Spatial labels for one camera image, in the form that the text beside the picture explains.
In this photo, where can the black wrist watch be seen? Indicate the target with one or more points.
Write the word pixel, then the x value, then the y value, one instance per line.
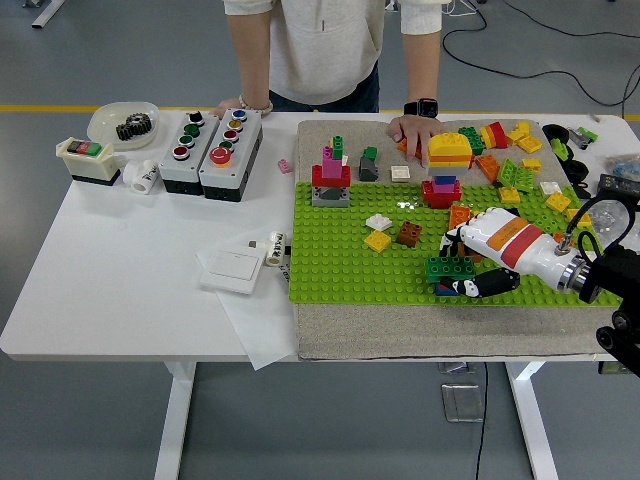
pixel 427 106

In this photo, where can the yellow brick pair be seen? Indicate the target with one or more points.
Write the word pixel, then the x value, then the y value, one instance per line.
pixel 520 129

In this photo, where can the white labelled tube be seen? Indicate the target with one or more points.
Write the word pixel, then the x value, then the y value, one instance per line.
pixel 275 250

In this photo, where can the lime green flat plate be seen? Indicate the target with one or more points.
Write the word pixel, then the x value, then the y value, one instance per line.
pixel 507 172
pixel 524 179

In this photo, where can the person's right forearm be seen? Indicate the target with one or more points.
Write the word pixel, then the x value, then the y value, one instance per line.
pixel 251 70

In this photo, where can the white wall switch plate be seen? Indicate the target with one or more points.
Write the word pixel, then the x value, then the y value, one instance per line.
pixel 232 272

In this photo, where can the under-table control panel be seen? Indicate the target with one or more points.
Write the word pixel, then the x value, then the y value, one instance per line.
pixel 610 368

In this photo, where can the clear plastic bag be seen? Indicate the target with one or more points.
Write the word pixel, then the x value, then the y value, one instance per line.
pixel 607 215

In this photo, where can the grey-brown mat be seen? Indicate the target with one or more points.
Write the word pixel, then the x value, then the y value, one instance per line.
pixel 400 330

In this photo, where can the grey four-button control box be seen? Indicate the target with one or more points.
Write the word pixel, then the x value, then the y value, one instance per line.
pixel 172 172

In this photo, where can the red pink grey brick tower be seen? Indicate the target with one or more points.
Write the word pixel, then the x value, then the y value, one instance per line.
pixel 330 175

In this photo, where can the black metal gear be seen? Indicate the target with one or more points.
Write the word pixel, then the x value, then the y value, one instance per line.
pixel 134 127

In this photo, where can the green and grey clip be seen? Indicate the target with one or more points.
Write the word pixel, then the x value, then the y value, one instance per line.
pixel 585 134

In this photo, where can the black square brick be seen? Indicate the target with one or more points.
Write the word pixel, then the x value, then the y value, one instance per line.
pixel 517 214

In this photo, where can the red yellow orange curved bricks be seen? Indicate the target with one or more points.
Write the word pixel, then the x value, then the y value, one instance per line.
pixel 495 134

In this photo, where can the grey emergency-stop control box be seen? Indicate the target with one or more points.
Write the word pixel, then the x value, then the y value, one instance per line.
pixel 235 170

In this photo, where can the person's right hand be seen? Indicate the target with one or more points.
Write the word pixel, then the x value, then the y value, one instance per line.
pixel 227 106

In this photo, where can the silver floor socket lid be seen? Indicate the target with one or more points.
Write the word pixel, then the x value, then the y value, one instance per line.
pixel 457 367
pixel 462 402

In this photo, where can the bag of blue parts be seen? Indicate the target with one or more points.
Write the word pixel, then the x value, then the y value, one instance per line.
pixel 625 167

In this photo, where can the small pink brick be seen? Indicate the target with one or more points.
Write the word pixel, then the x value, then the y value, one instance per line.
pixel 284 166

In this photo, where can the yellow flat square brick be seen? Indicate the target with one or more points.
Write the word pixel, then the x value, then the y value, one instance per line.
pixel 556 201
pixel 378 240
pixel 529 144
pixel 510 195
pixel 577 216

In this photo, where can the white distant table foot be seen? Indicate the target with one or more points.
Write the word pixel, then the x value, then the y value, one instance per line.
pixel 47 10

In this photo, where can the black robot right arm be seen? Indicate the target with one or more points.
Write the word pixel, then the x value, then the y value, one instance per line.
pixel 615 275

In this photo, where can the white paper sheet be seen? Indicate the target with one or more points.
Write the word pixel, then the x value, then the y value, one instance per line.
pixel 260 330

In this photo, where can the dark green long brick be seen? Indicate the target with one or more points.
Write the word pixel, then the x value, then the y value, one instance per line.
pixel 450 267

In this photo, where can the person's left forearm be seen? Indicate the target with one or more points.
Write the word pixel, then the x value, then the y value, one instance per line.
pixel 421 70

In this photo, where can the white table leg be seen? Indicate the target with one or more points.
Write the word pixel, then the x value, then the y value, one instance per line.
pixel 530 425
pixel 172 425

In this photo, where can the lime green long brick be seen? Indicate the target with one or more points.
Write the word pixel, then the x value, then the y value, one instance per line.
pixel 547 225

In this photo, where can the green studded baseplate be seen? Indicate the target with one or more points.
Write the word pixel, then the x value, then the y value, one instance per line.
pixel 340 270

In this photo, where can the grey slope brick green top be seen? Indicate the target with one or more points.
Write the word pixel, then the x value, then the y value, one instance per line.
pixel 368 170

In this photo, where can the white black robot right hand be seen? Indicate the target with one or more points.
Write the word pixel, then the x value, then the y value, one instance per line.
pixel 515 245

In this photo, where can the small black clip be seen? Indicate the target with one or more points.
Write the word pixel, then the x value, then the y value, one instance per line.
pixel 581 190

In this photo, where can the white plastic bowl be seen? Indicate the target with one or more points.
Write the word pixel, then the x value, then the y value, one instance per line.
pixel 105 125

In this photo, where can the burger-shaped multicolour brick tower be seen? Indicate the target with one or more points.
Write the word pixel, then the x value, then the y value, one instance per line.
pixel 450 150

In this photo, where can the white pipe tee fitting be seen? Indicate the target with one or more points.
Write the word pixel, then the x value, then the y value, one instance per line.
pixel 135 175

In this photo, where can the cream red-green switch box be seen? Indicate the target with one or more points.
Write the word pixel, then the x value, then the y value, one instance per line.
pixel 90 167

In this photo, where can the dark green chunky brick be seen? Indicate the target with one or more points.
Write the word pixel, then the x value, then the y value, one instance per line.
pixel 472 140

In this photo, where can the black device box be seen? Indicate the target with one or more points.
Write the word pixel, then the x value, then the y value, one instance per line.
pixel 617 186

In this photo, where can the orange long brick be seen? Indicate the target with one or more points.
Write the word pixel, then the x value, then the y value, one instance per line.
pixel 487 166
pixel 557 236
pixel 401 145
pixel 457 215

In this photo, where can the person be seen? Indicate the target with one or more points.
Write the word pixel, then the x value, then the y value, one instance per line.
pixel 310 50

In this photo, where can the red and blue brick stack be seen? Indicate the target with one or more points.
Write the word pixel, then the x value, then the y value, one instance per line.
pixel 442 289

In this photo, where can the lime green plastic piece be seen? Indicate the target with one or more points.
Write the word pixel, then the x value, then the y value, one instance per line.
pixel 559 147

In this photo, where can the black tape roll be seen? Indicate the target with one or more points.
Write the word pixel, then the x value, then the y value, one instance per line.
pixel 547 132

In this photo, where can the white flat square brick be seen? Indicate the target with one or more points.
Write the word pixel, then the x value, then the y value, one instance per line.
pixel 550 188
pixel 378 222
pixel 400 173

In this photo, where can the brown square brick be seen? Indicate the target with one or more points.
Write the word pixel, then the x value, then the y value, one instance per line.
pixel 472 257
pixel 409 233

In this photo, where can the person's left hand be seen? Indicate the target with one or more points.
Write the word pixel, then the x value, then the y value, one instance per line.
pixel 413 130

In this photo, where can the small yellow brick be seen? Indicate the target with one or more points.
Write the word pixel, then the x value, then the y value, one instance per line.
pixel 531 164

